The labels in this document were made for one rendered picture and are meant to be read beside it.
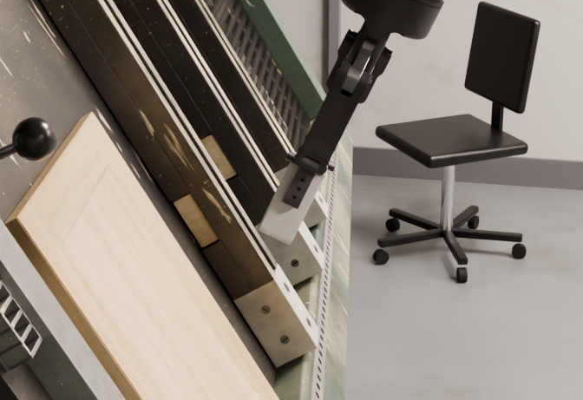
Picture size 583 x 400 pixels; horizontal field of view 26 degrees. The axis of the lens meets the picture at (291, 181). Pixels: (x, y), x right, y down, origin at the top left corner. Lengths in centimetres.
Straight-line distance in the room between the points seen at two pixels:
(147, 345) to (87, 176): 22
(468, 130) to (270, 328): 267
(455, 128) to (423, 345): 92
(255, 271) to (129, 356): 47
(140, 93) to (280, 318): 39
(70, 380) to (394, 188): 400
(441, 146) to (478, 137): 17
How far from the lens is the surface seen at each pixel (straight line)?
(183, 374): 151
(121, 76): 175
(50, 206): 139
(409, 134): 438
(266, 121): 228
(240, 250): 181
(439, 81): 516
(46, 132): 109
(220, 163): 206
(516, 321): 408
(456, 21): 509
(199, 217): 180
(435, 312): 410
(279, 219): 103
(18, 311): 119
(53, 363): 122
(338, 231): 248
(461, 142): 432
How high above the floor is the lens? 178
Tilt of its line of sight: 20 degrees down
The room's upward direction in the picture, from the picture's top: straight up
